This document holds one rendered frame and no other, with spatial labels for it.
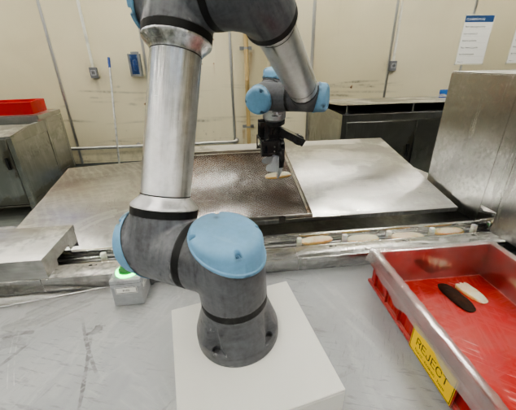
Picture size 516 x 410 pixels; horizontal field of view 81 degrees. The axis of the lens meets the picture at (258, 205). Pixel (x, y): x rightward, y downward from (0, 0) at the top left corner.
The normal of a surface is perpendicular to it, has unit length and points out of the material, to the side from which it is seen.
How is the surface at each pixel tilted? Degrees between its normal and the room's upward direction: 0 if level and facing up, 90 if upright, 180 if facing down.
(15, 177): 90
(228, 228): 8
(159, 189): 72
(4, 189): 90
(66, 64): 90
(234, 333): 76
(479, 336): 0
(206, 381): 4
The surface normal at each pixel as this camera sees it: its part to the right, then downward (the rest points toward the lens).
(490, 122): -0.99, 0.07
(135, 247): -0.41, 0.03
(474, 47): 0.11, 0.43
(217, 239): 0.07, -0.85
